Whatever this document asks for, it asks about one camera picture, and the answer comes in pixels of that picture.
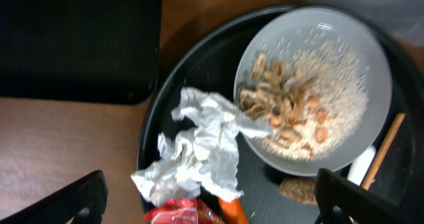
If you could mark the white plastic fork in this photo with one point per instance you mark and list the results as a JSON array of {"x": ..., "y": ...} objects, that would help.
[{"x": 360, "y": 166}]

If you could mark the wooden chopstick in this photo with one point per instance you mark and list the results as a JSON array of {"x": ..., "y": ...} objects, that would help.
[{"x": 379, "y": 158}]

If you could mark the orange carrot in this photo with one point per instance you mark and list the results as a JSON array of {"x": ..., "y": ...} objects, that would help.
[{"x": 232, "y": 212}]

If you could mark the round black tray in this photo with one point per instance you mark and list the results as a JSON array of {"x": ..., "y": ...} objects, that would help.
[{"x": 211, "y": 65}]

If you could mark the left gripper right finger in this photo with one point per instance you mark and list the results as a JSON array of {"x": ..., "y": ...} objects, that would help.
[{"x": 341, "y": 201}]

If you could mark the black rectangular tray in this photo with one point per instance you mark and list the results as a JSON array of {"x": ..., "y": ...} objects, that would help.
[{"x": 98, "y": 51}]

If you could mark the walnut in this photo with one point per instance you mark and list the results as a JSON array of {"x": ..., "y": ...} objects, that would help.
[{"x": 300, "y": 190}]

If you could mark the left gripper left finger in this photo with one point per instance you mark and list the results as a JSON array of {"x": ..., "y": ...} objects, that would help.
[{"x": 83, "y": 201}]

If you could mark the red snack wrapper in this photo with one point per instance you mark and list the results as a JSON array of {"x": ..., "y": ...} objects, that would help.
[{"x": 183, "y": 211}]

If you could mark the grey plate with food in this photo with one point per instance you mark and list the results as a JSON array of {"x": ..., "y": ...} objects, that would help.
[{"x": 318, "y": 28}]

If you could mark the white tissue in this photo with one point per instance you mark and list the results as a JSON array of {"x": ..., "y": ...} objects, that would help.
[{"x": 203, "y": 157}]

